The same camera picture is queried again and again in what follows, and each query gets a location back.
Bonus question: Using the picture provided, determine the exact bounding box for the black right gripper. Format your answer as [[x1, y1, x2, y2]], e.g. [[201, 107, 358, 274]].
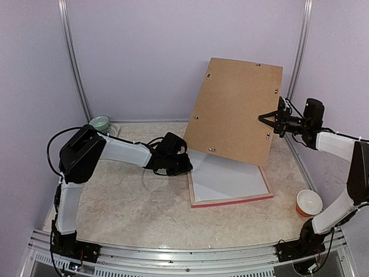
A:
[[259, 107, 310, 137]]

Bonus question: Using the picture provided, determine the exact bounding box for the right aluminium corner post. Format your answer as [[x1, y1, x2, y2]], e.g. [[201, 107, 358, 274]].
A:
[[281, 0, 314, 100]]

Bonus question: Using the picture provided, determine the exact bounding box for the orange white bowl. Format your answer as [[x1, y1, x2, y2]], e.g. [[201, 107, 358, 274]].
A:
[[296, 189, 323, 217]]

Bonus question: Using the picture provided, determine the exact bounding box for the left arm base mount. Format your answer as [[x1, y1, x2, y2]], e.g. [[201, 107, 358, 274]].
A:
[[51, 230, 101, 263]]

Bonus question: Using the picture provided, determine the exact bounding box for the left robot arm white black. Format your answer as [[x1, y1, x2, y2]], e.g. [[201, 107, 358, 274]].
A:
[[51, 124, 193, 257]]

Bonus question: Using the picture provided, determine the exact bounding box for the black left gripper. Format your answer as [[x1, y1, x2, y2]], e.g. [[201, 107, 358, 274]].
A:
[[164, 154, 193, 177]]

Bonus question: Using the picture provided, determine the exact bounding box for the left aluminium corner post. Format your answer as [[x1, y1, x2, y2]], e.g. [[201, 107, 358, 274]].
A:
[[58, 0, 92, 122]]

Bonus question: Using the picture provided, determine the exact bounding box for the aluminium corner post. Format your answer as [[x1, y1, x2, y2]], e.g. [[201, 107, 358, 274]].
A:
[[58, 0, 92, 122], [281, 0, 314, 100]]

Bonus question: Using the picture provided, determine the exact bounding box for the brown backing board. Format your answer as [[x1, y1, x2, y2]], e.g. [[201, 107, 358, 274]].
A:
[[184, 58, 283, 167]]

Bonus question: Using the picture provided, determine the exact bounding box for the green ceramic bowl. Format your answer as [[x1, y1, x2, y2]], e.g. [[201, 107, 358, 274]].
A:
[[89, 115, 110, 132]]

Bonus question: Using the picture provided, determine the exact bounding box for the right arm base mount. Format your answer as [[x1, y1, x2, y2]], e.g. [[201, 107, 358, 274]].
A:
[[276, 219, 327, 262]]

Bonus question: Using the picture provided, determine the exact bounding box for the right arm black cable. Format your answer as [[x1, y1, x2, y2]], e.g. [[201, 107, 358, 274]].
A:
[[285, 98, 369, 145]]

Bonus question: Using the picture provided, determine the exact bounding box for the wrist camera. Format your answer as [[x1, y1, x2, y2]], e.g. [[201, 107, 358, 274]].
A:
[[155, 132, 187, 157], [303, 98, 325, 129]]

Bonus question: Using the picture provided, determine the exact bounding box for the red and dark photo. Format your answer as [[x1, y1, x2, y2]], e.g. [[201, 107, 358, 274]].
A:
[[187, 149, 270, 203]]

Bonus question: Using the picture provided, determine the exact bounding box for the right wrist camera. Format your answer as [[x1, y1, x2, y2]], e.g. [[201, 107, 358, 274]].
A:
[[303, 98, 325, 129]]

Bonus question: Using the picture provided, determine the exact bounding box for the pale green patterned plate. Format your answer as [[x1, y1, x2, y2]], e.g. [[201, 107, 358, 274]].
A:
[[103, 123, 121, 139]]

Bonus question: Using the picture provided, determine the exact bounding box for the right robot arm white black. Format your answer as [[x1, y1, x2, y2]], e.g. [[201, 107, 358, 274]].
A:
[[258, 98, 368, 256]]

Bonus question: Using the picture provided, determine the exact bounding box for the wooden picture frame pink edge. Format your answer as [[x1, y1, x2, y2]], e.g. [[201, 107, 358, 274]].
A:
[[182, 131, 274, 209]]

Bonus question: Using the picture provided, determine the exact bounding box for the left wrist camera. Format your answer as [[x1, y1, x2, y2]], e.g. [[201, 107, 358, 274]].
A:
[[155, 132, 187, 157]]

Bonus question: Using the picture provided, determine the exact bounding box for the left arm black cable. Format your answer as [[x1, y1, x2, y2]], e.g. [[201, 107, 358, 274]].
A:
[[46, 126, 87, 179]]

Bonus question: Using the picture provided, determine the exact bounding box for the aluminium front rail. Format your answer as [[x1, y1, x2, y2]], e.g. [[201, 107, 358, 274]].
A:
[[20, 227, 355, 277]]

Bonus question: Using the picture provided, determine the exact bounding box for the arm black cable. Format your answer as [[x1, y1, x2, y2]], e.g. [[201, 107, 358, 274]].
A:
[[46, 126, 87, 179], [285, 98, 369, 145]]

